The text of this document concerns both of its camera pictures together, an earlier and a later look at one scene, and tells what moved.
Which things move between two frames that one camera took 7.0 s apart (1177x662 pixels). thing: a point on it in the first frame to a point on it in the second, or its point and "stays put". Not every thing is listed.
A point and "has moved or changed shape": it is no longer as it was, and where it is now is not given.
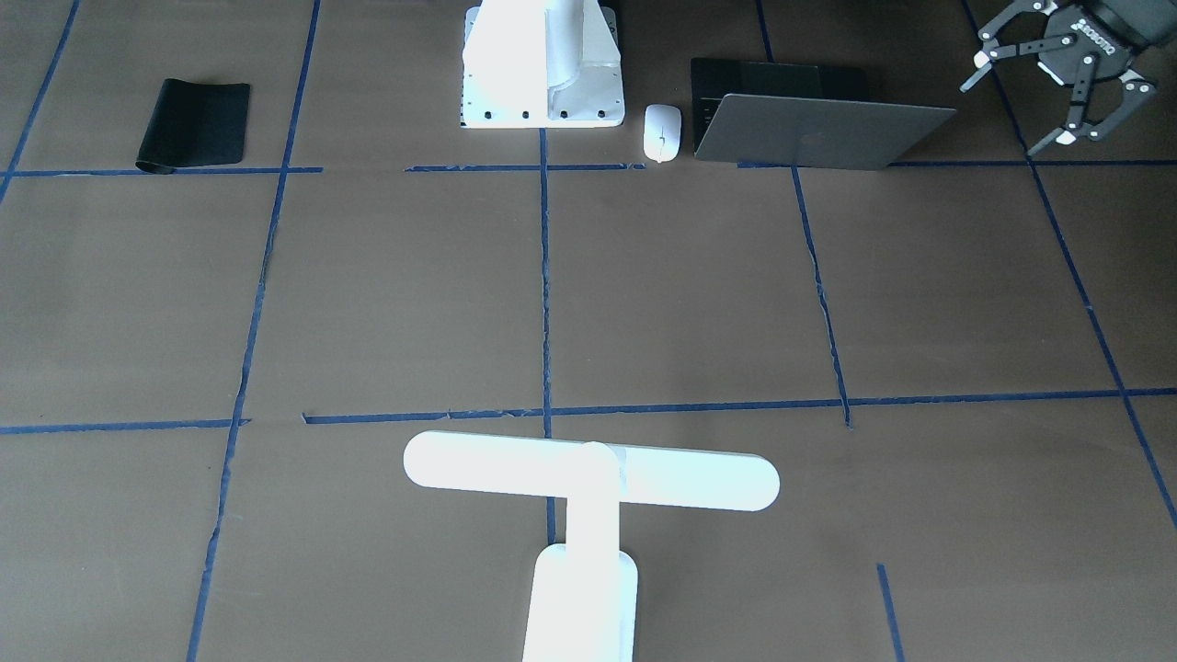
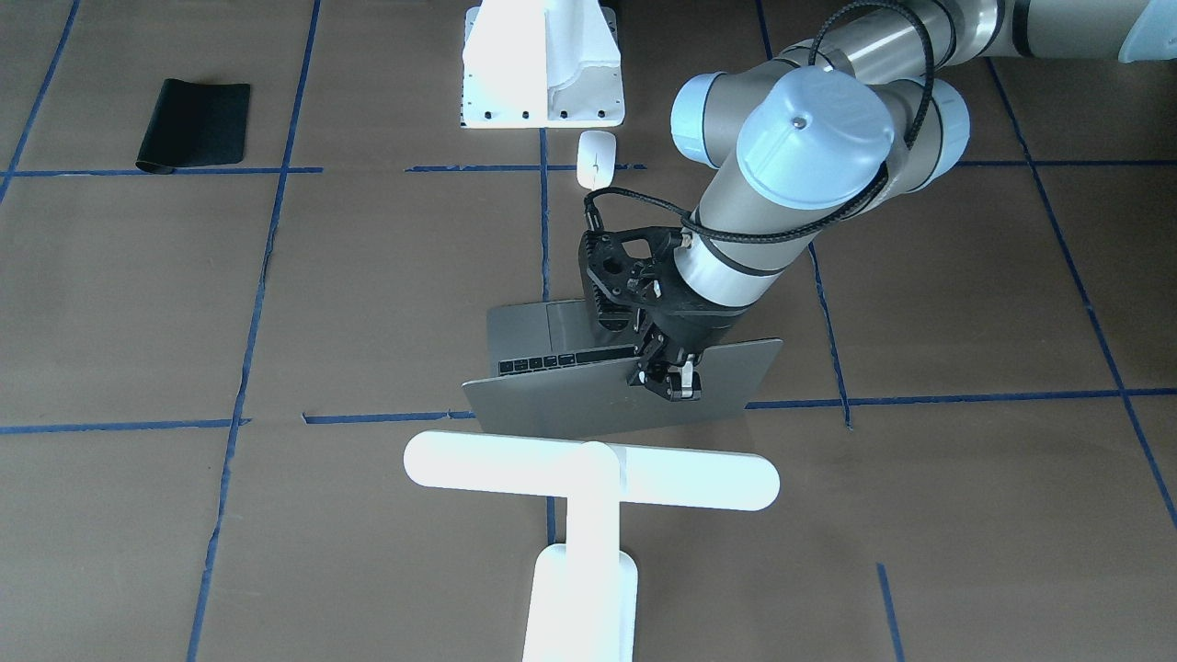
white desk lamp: (583, 605) stays put
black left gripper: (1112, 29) to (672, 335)
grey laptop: (798, 114) has moved or changed shape
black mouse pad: (194, 124) stays put
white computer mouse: (662, 129) to (596, 159)
